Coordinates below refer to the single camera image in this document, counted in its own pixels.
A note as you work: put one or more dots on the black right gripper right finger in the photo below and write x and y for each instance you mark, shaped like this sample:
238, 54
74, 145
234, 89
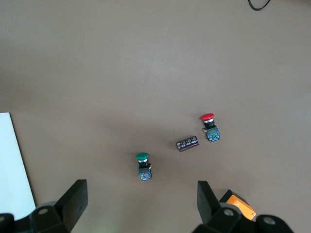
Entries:
207, 206

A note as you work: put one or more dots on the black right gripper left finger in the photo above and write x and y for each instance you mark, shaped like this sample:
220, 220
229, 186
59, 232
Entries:
73, 201

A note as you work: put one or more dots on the red mushroom push button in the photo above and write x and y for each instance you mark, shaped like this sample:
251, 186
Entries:
207, 117

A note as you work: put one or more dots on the white drawer cabinet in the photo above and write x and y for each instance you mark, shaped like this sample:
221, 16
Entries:
12, 157

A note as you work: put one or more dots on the green mushroom push button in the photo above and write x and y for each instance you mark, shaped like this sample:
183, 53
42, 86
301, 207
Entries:
142, 156

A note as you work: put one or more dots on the black cylindrical component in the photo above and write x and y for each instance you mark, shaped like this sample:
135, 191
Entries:
187, 144

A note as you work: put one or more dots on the orange button enclosure box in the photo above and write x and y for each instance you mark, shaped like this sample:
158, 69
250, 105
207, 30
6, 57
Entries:
239, 202

